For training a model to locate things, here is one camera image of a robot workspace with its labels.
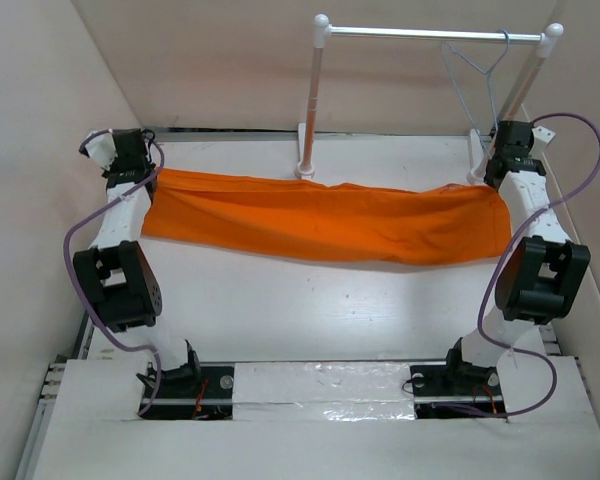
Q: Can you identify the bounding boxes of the orange trousers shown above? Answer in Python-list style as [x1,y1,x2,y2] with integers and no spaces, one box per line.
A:
[142,169,511,266]

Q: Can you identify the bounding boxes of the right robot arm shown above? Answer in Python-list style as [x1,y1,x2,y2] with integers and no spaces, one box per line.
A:
[442,120,591,394]

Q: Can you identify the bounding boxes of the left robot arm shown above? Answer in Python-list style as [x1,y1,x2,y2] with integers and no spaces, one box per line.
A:
[68,129,203,397]

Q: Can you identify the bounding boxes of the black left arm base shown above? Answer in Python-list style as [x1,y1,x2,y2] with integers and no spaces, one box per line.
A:
[137,363,235,421]

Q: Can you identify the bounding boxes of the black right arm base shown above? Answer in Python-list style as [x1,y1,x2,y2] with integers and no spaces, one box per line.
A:
[402,362,506,420]

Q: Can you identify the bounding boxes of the white garment rack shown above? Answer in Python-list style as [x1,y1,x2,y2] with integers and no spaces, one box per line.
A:
[295,13,564,180]

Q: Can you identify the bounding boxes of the silver tape strip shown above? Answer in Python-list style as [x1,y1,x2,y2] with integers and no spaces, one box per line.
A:
[232,361,416,422]

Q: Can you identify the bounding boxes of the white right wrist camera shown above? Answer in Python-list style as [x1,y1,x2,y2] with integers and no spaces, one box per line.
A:
[531,126,556,156]

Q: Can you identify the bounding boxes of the blue wire hanger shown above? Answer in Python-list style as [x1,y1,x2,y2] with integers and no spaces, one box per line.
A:
[440,29,511,151]

